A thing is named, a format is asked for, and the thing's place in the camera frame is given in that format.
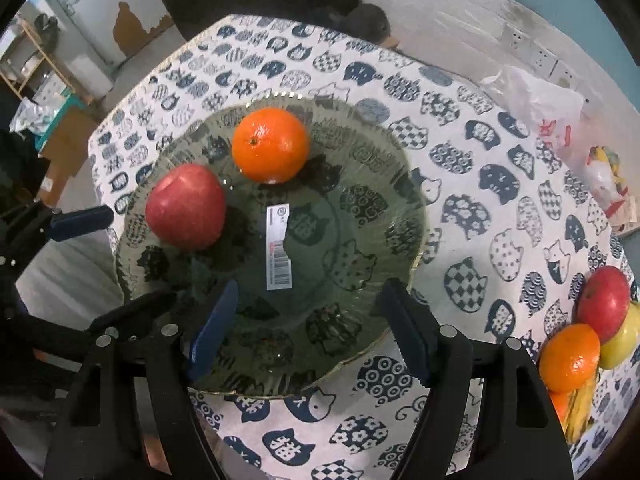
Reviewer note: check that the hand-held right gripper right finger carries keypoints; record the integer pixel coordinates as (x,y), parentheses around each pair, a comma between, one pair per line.
(407,335)

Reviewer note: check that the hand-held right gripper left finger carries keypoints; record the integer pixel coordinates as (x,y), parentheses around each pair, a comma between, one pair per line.
(212,330)

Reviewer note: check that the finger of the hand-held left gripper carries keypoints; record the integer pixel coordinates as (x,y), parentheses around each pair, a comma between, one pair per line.
(140,307)
(82,222)

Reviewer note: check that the clear glass plate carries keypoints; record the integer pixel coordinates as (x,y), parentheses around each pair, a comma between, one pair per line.
(320,280)

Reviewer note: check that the red apple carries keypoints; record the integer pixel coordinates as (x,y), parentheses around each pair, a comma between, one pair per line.
(602,302)
(185,207)

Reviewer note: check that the orange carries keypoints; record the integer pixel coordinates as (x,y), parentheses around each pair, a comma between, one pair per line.
(559,405)
(570,357)
(270,145)

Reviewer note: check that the brown cardboard box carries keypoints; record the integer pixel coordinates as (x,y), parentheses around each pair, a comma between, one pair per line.
(65,145)

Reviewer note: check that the white barcode label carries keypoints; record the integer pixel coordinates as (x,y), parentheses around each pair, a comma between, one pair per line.
(278,250)

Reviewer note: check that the crumpled white plastic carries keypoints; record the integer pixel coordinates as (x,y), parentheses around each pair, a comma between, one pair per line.
(27,115)

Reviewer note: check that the cat print tablecloth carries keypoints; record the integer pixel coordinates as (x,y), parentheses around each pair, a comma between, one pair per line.
(500,240)

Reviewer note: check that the wooden shelf rack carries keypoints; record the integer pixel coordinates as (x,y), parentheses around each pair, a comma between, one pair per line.
(35,47)

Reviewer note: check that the bunch of yellow bananas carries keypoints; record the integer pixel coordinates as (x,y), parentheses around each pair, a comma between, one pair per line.
(581,410)

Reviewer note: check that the white door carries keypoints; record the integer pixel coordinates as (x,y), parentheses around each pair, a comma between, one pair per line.
(95,25)

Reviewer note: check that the light wooden blocks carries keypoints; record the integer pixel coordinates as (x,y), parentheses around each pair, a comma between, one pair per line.
(624,217)

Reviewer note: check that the colourful snack packet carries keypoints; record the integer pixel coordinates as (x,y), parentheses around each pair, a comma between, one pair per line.
(605,175)

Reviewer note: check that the white plastic bag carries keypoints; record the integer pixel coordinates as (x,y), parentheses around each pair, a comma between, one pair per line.
(540,100)

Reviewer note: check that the low wooden board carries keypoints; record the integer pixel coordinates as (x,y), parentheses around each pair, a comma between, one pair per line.
(392,41)

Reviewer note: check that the white wall socket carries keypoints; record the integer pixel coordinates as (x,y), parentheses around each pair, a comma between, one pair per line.
(566,72)
(516,38)
(543,56)

